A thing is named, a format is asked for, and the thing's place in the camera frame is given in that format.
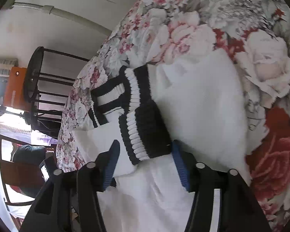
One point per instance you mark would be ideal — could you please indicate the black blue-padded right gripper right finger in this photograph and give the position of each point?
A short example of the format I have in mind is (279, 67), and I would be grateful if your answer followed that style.
(222, 200)

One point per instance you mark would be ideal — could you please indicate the white sweater with black stripes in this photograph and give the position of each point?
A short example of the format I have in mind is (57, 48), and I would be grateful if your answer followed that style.
(202, 106)

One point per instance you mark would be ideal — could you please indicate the orange box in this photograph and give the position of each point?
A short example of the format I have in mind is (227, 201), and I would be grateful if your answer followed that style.
(14, 94)

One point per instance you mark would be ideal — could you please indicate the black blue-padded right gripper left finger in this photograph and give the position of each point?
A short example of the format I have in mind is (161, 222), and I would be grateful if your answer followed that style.
(52, 208)

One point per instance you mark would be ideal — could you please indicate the wooden chair with white cushion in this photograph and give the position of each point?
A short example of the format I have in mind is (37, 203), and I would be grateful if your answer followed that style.
(18, 174)

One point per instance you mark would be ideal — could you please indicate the floral red white bedspread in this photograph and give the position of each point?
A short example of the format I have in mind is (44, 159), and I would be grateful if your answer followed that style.
(112, 96)

